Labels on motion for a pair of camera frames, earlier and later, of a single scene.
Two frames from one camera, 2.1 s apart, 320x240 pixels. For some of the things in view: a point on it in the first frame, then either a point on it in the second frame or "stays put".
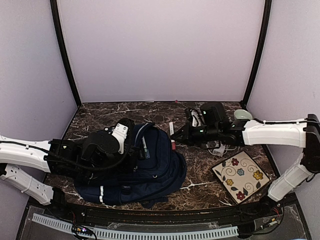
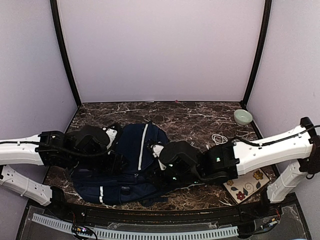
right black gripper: (189, 141) to (158, 182)
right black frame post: (267, 18) stays put
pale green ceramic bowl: (242, 114) stays put
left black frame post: (54, 11) stays put
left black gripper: (130, 152) to (114, 167)
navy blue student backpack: (159, 172) stays put
